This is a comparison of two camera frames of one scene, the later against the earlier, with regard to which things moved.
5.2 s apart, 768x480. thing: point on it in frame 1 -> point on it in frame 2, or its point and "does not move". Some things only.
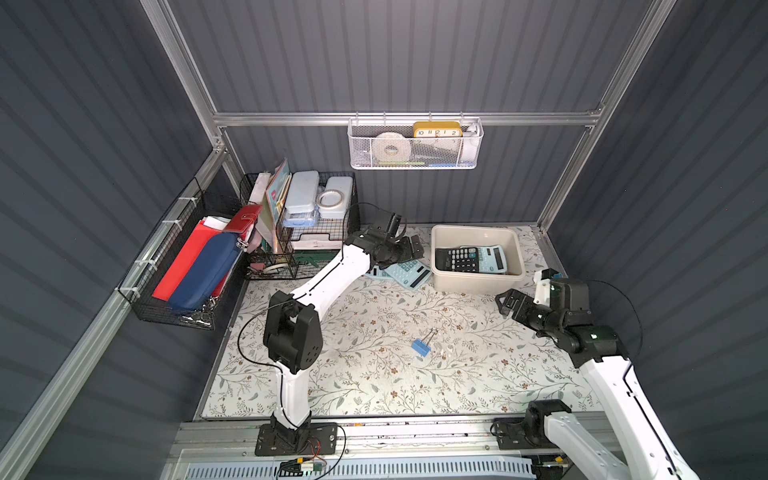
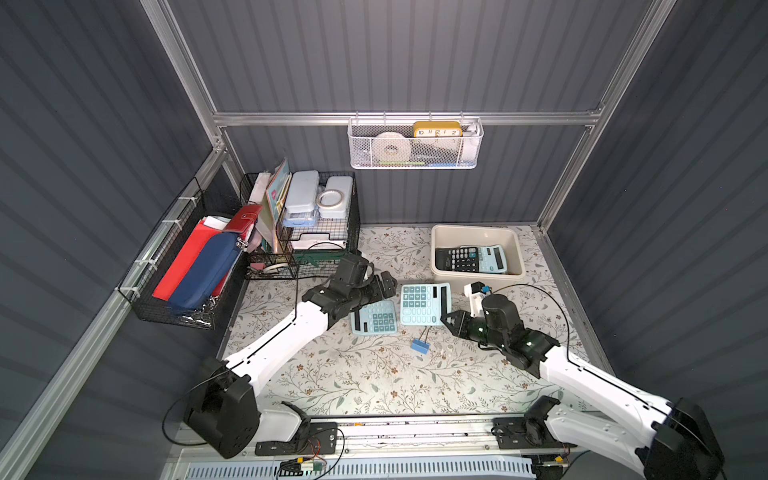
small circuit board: (296, 467) does not move
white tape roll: (391, 147) does not move
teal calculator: (411, 274) -> (424, 304)
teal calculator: (379, 273) -> (376, 318)
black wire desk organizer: (305, 221) does not move
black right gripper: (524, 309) -> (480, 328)
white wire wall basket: (415, 143) does not move
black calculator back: (457, 259) does not move
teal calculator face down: (492, 260) does not move
